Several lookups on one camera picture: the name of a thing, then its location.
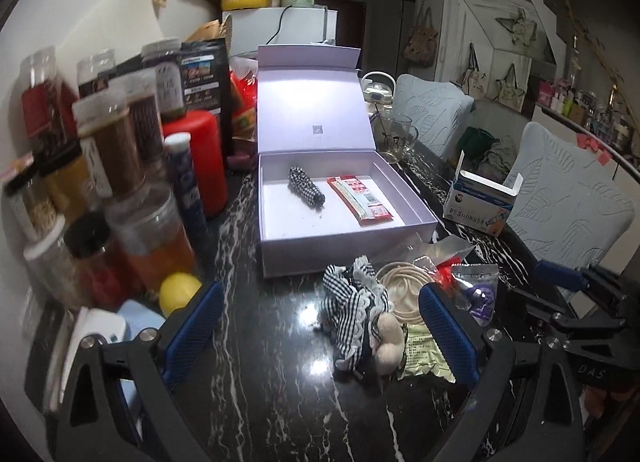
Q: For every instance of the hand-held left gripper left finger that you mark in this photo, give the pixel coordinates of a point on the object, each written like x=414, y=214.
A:
x=192, y=337

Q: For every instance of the yellow lemon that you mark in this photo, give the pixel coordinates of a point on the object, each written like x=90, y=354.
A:
x=179, y=294

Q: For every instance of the clear packet with purple item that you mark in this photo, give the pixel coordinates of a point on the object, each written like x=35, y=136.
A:
x=477, y=292

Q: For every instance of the row of cosmetic bottles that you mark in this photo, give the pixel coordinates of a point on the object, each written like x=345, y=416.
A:
x=585, y=106

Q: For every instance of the woven round mat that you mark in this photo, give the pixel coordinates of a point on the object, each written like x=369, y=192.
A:
x=227, y=39

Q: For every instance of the blue and white carton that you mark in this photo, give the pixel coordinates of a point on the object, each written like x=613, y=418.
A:
x=480, y=202

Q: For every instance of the white mini fridge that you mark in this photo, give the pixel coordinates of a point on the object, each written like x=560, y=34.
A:
x=305, y=26

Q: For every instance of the white gift box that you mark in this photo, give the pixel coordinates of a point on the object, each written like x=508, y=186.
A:
x=320, y=166

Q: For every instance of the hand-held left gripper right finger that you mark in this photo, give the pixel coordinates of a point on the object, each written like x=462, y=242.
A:
x=447, y=337

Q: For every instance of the red cylinder container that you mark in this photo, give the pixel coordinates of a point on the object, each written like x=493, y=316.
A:
x=200, y=156

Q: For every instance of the crumpled beige cloth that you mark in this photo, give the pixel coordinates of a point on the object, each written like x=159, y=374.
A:
x=497, y=156

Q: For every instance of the white water bottle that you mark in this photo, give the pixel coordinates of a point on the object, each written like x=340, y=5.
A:
x=379, y=91

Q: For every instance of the black snack bag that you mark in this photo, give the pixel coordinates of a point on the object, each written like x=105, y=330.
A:
x=205, y=86

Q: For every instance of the checkered hair scrunchie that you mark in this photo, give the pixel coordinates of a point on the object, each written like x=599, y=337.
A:
x=306, y=187

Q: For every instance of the brown patterned tote bag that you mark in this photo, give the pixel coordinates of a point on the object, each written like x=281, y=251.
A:
x=420, y=44

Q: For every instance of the glass mug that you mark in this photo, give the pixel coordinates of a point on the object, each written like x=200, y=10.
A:
x=395, y=139

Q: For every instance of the purple pouch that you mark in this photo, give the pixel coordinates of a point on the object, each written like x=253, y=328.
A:
x=242, y=156

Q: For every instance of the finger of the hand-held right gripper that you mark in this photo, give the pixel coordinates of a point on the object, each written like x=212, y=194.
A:
x=560, y=318
x=557, y=276

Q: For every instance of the green bag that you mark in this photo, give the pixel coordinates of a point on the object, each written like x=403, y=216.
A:
x=472, y=144

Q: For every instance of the blue tube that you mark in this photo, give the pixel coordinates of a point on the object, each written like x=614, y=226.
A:
x=187, y=192

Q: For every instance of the beige tote bag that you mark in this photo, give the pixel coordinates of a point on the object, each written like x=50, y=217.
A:
x=472, y=79
x=512, y=89

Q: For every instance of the group of food jars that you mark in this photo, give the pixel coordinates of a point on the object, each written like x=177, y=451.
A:
x=115, y=141

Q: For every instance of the red plastic bag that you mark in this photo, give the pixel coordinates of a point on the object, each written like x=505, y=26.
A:
x=244, y=101

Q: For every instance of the green snack packet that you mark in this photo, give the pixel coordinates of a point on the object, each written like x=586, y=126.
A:
x=425, y=354

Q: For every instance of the clear white packet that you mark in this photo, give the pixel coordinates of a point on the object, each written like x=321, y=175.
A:
x=447, y=249

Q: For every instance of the light blue case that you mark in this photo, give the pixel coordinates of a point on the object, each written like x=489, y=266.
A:
x=142, y=319

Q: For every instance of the white foam board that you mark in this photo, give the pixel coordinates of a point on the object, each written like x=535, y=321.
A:
x=115, y=16

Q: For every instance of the dark wooden door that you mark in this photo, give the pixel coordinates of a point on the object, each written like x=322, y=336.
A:
x=350, y=31

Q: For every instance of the white device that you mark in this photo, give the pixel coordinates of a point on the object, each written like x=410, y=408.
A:
x=97, y=337

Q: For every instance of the checkered plush toy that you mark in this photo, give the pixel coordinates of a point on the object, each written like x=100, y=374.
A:
x=355, y=312

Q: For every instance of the red snack bag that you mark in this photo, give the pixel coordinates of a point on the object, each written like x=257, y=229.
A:
x=444, y=272

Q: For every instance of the flat red snack packet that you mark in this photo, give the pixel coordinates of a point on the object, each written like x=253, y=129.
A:
x=360, y=199

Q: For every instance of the light blue quilted chair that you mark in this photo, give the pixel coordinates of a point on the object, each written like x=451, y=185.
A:
x=570, y=202
x=430, y=111

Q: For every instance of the star-shaped wall ornament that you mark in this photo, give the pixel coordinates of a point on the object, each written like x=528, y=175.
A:
x=517, y=29

